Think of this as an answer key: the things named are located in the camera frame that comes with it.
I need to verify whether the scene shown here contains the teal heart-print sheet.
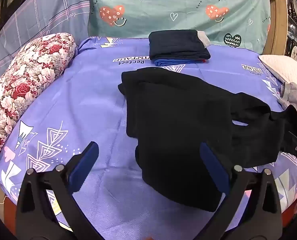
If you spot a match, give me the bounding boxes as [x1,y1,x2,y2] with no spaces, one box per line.
[88,0,271,54]

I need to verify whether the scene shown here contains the white pillow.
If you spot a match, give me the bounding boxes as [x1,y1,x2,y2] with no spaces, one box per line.
[259,54,297,89]

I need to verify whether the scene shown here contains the grey-blue plaid sheet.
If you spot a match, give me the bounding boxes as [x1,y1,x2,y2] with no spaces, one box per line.
[0,0,94,77]

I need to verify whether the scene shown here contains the floral bolster pillow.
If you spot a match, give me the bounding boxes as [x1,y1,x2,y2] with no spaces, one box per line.
[0,32,77,170]

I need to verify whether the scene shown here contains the black pants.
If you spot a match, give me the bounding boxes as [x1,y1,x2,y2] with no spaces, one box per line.
[118,67,297,212]

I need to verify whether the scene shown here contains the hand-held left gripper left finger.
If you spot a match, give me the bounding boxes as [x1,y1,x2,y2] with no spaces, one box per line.
[16,141,99,240]

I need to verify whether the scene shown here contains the grey garment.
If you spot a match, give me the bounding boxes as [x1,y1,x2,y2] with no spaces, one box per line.
[277,82,297,127]

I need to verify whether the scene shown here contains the folded blue garment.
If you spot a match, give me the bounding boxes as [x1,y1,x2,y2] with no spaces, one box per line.
[152,58,205,67]

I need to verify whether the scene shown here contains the purple printed bedsheet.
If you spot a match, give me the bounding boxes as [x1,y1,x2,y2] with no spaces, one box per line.
[0,36,297,233]

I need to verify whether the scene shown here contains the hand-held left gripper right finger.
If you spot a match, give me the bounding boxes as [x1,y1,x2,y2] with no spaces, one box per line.
[199,142,283,240]

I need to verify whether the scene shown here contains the folded dark navy pants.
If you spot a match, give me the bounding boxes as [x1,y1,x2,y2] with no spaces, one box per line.
[148,30,211,62]

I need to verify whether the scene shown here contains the dark framed wall pictures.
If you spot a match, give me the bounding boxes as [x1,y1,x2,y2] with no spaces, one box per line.
[0,0,22,88]

